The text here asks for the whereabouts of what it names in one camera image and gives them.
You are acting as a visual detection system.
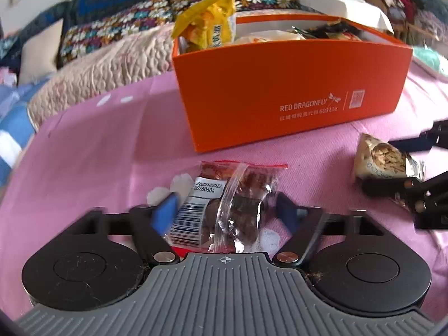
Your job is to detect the beige nut snack packet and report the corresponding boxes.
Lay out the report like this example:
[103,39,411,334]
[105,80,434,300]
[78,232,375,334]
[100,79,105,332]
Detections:
[352,133,425,180]

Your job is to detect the clear bag dried dates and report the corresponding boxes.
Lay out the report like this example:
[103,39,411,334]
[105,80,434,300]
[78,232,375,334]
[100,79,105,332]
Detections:
[168,161,287,255]

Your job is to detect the brown red snack packet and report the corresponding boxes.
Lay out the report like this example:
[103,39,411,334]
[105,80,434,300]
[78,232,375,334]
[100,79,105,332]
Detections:
[292,20,361,41]

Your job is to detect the white biscuit snack bag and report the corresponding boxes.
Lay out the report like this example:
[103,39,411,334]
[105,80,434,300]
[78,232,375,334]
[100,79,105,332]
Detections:
[233,30,305,45]

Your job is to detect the yellow snack bag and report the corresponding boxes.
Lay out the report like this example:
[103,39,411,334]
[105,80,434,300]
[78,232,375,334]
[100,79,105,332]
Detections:
[172,0,236,50]

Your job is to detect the green tissue pack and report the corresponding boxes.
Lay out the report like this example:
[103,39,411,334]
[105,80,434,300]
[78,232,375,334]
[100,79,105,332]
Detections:
[412,46,448,80]

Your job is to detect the pink floral tablecloth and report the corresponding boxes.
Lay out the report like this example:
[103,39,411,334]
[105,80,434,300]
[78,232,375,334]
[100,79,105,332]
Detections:
[1,64,447,319]

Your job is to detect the wicker chair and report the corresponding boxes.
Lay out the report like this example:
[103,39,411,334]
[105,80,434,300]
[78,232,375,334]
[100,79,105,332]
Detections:
[383,0,447,48]

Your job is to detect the orange cardboard shoe box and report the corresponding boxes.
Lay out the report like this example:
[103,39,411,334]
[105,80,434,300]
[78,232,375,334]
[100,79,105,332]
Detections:
[172,26,412,153]

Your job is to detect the white draped side table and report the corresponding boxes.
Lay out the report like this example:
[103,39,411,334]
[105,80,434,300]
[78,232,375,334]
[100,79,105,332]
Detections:
[298,0,394,34]

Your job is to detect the blue striped blanket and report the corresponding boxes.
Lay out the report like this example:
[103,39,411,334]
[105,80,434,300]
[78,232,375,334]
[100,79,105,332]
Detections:
[0,76,49,186]

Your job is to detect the beige quilted sofa cover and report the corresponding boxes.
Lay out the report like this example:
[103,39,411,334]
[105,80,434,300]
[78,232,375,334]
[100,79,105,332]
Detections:
[27,23,174,130]

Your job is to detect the beige plain pillow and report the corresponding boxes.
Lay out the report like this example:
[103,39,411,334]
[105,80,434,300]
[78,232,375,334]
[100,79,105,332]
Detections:
[18,19,64,85]

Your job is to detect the left floral cushion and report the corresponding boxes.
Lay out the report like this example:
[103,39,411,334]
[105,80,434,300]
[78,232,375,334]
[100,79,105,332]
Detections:
[59,0,174,65]

